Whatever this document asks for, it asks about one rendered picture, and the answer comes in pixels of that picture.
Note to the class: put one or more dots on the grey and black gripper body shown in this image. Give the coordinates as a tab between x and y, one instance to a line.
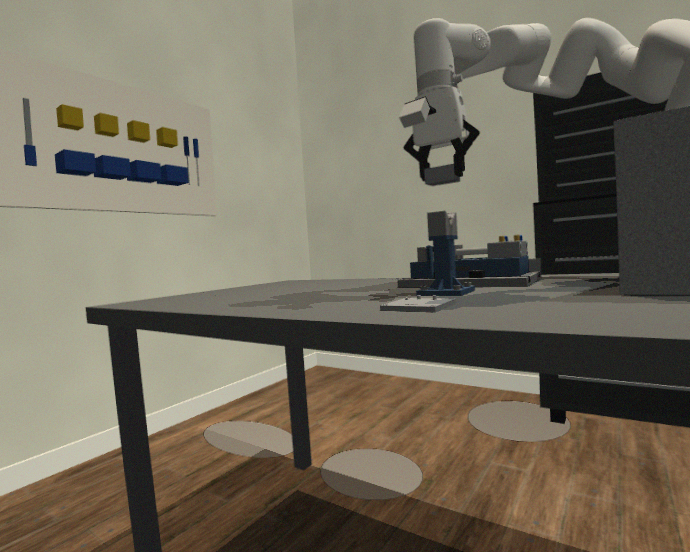
441	126

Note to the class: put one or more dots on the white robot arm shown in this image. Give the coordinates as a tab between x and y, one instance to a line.
442	49

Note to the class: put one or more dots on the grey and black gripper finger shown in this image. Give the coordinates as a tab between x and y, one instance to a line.
459	162
421	155

